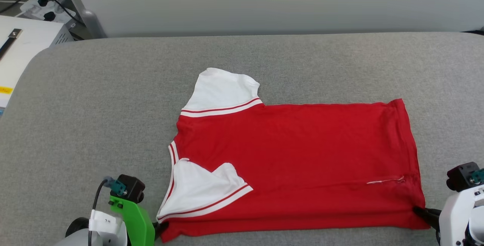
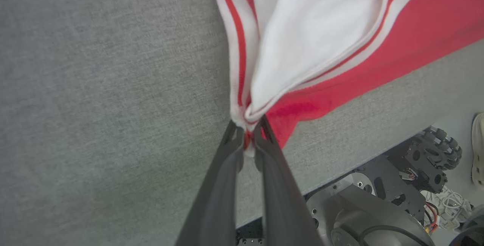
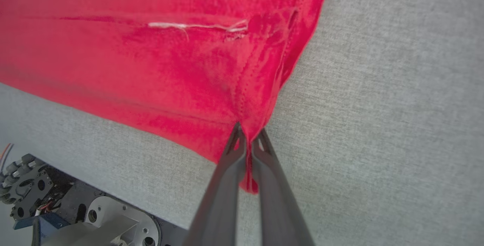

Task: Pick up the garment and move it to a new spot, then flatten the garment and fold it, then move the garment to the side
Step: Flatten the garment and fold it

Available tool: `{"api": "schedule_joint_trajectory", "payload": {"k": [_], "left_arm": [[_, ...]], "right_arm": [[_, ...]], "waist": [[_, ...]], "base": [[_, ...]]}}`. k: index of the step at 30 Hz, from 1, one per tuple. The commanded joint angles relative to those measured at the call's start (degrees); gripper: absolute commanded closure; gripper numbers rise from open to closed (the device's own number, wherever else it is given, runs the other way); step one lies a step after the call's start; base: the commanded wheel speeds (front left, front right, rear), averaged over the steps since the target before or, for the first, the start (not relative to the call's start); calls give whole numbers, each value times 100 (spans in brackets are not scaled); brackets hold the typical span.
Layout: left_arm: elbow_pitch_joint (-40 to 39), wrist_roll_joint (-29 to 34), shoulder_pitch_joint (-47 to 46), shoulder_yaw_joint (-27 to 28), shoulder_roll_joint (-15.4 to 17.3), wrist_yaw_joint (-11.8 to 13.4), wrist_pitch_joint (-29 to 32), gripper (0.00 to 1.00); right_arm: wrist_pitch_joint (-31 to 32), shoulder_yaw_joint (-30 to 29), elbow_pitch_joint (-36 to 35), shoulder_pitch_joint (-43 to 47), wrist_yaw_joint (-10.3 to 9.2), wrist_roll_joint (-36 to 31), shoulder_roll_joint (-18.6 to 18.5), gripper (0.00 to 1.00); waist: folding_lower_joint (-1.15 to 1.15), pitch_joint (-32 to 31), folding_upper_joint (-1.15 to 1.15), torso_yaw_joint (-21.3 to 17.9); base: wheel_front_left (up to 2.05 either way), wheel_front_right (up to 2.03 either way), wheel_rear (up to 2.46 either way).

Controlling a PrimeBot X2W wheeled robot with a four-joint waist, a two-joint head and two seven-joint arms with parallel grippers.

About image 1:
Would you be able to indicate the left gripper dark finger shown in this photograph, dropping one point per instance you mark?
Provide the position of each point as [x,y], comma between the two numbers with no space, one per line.
[160,228]

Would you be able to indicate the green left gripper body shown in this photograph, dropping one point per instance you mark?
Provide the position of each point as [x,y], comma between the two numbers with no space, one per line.
[140,227]

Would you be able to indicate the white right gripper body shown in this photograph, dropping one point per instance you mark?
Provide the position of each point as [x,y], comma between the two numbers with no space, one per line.
[455,219]

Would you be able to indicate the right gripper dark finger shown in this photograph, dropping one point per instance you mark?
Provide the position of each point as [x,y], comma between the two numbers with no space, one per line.
[431,215]

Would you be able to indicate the red white short-sleeve shirt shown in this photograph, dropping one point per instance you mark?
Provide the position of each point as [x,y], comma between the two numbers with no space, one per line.
[302,155]

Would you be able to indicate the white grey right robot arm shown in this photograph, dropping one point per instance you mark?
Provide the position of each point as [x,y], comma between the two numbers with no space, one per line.
[478,234]

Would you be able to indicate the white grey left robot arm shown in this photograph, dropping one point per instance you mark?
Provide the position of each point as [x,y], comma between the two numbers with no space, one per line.
[107,223]

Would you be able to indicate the yellow warning label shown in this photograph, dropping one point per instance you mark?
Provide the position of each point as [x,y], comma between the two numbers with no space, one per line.
[4,90]

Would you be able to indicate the white equipment box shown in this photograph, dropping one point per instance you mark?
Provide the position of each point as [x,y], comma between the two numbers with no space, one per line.
[26,49]

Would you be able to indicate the white power strip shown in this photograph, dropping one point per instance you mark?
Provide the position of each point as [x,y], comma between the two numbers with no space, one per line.
[32,10]

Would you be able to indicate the white partition panel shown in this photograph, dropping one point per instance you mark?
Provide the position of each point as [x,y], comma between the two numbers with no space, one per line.
[264,0]

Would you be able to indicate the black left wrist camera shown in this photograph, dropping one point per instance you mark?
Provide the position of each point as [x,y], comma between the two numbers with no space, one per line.
[130,187]

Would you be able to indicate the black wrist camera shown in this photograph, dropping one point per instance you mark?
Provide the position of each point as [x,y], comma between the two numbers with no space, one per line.
[461,176]
[130,187]

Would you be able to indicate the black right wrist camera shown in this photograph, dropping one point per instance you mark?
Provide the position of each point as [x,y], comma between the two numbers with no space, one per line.
[461,176]

